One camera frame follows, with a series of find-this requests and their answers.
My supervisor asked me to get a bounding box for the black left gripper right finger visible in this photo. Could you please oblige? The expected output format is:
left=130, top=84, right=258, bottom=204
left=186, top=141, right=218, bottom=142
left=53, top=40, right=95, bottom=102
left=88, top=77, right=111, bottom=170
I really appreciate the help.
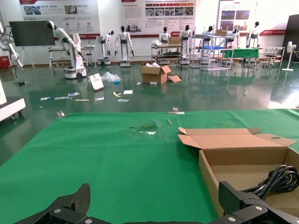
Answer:
left=211, top=181, right=299, bottom=224

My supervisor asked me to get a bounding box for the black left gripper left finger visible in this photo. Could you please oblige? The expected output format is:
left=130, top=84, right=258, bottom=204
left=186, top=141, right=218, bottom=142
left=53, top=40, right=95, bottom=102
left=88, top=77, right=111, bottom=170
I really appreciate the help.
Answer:
left=14, top=183, right=108, bottom=224

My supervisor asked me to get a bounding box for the black power cable bundle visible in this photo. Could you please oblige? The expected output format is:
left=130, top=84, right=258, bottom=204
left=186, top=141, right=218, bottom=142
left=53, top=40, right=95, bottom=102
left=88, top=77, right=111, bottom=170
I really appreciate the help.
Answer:
left=240, top=165, right=299, bottom=199

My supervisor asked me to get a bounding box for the cardboard box with open lid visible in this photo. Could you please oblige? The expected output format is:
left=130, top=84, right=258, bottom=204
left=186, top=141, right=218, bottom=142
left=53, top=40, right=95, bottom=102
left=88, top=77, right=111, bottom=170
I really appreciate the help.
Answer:
left=178, top=127, right=299, bottom=219

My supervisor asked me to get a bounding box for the open cardboard shipping box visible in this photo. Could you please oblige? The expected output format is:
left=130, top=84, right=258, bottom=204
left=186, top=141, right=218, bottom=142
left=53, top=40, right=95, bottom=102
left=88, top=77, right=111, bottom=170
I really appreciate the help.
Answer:
left=140, top=62, right=172, bottom=85

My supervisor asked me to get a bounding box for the green table cloth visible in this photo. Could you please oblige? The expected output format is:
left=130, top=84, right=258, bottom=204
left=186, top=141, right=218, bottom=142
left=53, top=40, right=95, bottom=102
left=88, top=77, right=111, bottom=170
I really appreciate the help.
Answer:
left=0, top=109, right=299, bottom=224

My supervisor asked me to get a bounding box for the white machine base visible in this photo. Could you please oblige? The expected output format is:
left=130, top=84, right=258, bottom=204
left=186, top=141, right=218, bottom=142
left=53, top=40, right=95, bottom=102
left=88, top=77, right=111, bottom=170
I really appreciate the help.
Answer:
left=0, top=79, right=26, bottom=122

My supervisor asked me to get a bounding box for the white and red carton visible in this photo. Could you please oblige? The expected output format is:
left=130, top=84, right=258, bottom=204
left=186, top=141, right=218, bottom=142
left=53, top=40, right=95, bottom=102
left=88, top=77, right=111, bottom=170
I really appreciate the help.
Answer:
left=88, top=72, right=105, bottom=91

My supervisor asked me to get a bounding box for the clear plastic bag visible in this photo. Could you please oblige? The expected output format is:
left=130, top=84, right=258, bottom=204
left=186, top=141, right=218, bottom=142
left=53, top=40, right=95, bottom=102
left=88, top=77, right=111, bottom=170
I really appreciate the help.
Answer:
left=100, top=71, right=122, bottom=84

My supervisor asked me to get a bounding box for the flat cardboard piece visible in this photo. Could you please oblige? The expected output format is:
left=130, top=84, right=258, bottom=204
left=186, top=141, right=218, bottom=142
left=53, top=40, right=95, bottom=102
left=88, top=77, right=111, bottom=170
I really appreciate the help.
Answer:
left=167, top=74, right=182, bottom=83

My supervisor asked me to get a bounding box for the metal shelf rack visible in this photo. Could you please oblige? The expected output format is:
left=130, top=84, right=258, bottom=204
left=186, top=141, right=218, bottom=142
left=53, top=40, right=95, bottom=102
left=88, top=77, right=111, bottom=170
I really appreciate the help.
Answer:
left=189, top=32, right=235, bottom=71

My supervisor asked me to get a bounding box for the white mobile manipulator robot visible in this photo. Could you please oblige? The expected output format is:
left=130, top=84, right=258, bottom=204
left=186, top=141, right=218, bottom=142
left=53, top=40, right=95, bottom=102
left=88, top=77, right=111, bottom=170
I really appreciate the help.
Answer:
left=46, top=20, right=87, bottom=79

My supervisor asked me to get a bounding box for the green covered table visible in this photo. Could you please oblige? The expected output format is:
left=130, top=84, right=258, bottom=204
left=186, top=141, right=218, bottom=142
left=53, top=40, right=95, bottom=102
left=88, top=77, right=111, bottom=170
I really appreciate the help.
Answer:
left=223, top=47, right=260, bottom=68

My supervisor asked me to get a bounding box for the red cabinet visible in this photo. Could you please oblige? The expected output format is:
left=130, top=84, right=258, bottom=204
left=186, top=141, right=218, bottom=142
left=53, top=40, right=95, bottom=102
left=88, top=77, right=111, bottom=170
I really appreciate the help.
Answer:
left=0, top=56, right=10, bottom=70

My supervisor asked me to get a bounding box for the white standing fan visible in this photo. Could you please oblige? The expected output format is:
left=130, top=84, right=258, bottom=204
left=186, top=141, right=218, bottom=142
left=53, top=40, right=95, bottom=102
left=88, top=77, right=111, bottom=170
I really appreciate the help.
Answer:
left=281, top=41, right=297, bottom=72

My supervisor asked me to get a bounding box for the metal cart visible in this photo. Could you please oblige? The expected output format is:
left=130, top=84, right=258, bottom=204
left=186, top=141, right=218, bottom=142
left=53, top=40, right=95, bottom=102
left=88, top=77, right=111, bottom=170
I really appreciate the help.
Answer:
left=151, top=38, right=183, bottom=65

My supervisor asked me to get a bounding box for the black panel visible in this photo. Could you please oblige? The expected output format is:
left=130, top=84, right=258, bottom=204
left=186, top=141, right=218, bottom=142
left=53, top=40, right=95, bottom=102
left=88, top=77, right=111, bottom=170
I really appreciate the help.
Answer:
left=282, top=14, right=299, bottom=61

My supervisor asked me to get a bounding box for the black display screen on stand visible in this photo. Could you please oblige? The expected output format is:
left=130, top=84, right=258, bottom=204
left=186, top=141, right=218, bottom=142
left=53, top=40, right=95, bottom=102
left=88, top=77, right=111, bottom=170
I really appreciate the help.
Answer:
left=8, top=20, right=56, bottom=69

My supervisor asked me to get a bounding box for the metal frame table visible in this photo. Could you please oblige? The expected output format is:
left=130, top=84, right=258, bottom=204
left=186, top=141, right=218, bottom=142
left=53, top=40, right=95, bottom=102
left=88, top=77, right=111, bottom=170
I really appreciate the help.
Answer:
left=259, top=46, right=286, bottom=69
left=48, top=44, right=96, bottom=70

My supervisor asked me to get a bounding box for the wall poster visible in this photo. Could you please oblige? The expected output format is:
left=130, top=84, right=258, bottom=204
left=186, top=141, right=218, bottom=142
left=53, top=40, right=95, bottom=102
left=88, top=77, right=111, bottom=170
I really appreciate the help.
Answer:
left=19, top=0, right=101, bottom=36
left=218, top=0, right=288, bottom=37
left=121, top=0, right=197, bottom=38

